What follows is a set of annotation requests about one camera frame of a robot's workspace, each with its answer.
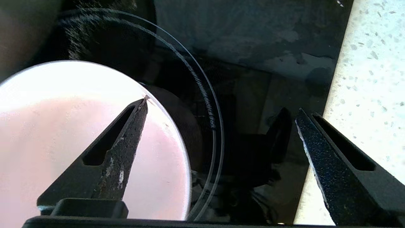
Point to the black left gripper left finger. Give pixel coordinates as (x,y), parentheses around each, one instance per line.
(104,171)

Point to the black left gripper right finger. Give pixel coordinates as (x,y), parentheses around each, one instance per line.
(348,183)

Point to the pale pink bowl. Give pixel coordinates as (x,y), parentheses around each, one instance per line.
(63,126)

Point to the black induction cooktop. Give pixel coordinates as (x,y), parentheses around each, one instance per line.
(269,47)

